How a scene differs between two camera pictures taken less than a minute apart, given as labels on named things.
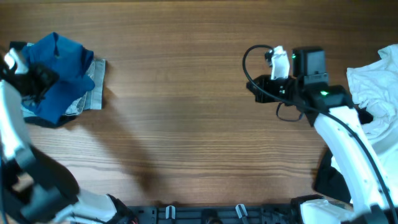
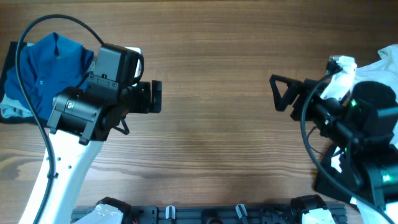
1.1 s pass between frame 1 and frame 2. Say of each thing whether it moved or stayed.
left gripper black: moved
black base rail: stayed
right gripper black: moved
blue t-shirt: stayed
